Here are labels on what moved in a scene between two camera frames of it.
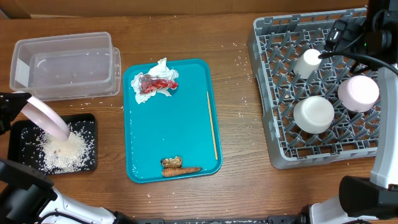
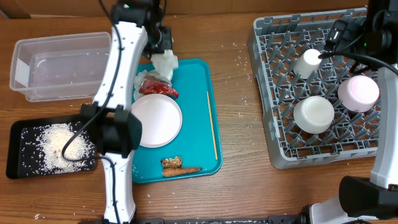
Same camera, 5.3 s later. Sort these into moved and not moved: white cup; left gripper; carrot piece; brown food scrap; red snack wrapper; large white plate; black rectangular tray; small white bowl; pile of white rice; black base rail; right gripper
Moved: large white plate; red snack wrapper; left gripper
Not moved: small white bowl; carrot piece; right gripper; black base rail; brown food scrap; white cup; pile of white rice; black rectangular tray
